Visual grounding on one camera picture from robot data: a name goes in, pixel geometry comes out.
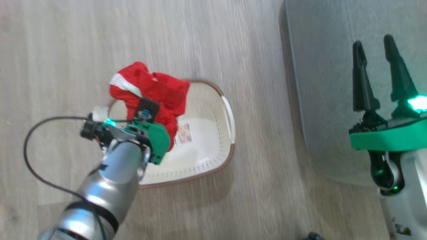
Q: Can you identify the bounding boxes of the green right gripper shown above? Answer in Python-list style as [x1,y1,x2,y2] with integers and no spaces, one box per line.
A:
[349,34,427,151]

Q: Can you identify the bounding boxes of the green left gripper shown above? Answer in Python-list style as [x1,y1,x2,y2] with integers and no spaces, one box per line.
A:
[125,98,171,165]

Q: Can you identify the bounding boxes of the red cloth garment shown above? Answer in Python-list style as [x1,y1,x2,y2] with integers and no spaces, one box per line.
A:
[109,62,190,152]

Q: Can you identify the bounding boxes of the printed basket label sticker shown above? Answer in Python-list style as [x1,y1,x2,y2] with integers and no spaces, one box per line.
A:
[173,122,193,146]

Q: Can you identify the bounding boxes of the grey mat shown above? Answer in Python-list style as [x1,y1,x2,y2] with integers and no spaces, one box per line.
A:
[284,0,427,186]

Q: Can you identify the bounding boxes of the cream laundry basket brown rim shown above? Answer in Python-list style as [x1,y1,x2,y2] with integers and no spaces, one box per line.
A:
[93,80,236,189]

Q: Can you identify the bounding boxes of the thin black cable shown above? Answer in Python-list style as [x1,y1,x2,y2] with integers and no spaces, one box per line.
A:
[23,116,108,240]

